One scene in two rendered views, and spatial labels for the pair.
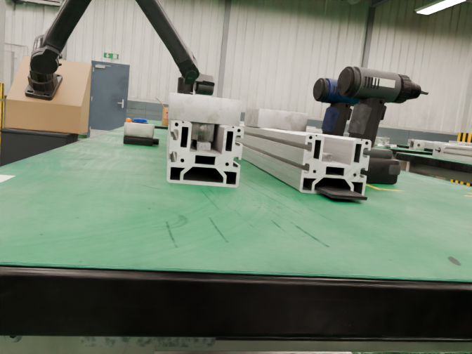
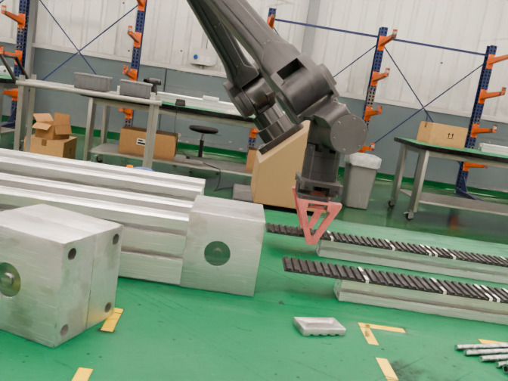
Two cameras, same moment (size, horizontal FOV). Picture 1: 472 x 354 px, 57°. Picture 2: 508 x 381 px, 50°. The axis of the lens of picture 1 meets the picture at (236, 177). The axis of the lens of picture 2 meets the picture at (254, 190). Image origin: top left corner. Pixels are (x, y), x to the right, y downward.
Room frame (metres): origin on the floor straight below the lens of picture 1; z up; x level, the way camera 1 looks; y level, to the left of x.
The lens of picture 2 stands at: (1.57, -0.67, 1.02)
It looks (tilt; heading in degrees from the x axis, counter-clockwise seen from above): 10 degrees down; 97
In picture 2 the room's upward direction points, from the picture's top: 9 degrees clockwise
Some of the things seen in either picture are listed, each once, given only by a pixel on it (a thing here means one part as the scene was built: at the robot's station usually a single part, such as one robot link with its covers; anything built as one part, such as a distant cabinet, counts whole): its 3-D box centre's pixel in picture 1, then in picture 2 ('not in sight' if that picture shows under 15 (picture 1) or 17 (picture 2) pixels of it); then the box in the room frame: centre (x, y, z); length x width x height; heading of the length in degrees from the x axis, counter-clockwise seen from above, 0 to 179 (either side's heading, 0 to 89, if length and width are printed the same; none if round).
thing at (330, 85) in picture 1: (348, 126); not in sight; (1.10, -0.27, 0.89); 0.20 x 0.08 x 0.22; 108
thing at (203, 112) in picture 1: (200, 118); not in sight; (0.74, 0.07, 0.87); 0.16 x 0.11 x 0.07; 10
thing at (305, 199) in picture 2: not in sight; (314, 213); (1.57, 0.18, 0.85); 0.07 x 0.07 x 0.09; 9
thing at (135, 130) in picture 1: (142, 133); not in sight; (1.24, 0.28, 0.81); 0.10 x 0.08 x 0.06; 100
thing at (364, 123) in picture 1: (381, 127); not in sight; (0.88, -0.28, 0.89); 0.20 x 0.08 x 0.22; 109
